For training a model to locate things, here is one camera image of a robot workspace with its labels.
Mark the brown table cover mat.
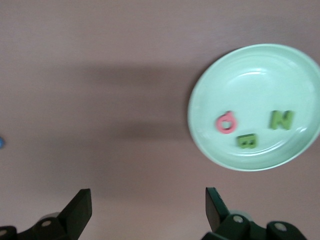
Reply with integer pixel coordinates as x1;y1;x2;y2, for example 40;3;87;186
0;0;320;240

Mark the green plate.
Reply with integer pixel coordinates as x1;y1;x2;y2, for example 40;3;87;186
187;43;320;172

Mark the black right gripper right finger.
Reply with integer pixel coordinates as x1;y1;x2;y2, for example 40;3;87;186
201;187;308;240

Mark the green capital letter B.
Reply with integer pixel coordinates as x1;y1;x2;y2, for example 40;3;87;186
236;134;259;150

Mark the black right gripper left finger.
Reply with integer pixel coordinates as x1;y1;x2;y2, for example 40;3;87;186
0;188;93;240

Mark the green capital letter N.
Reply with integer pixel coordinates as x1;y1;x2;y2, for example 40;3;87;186
269;109;295;131

